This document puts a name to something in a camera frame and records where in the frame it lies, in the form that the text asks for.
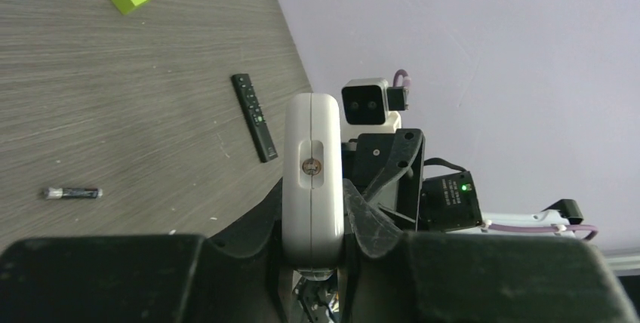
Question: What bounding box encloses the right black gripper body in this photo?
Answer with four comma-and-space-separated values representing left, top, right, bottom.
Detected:
342, 128, 426, 231

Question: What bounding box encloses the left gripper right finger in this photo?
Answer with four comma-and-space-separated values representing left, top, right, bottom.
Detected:
342, 180, 638, 322

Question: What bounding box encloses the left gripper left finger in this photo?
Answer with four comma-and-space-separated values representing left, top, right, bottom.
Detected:
1, 184, 283, 322

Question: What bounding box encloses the white remote control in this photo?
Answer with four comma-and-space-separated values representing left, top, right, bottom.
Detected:
282, 93, 344, 281

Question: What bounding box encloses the black remote control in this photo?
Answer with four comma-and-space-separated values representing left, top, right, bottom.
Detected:
230, 74, 278, 163

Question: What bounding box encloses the black battery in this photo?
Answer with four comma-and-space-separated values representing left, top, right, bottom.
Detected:
42, 187, 103, 199

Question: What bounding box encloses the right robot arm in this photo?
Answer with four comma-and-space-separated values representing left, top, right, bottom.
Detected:
342, 128, 599, 241

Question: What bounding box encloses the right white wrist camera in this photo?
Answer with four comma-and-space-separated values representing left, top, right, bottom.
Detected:
341, 78, 410, 143

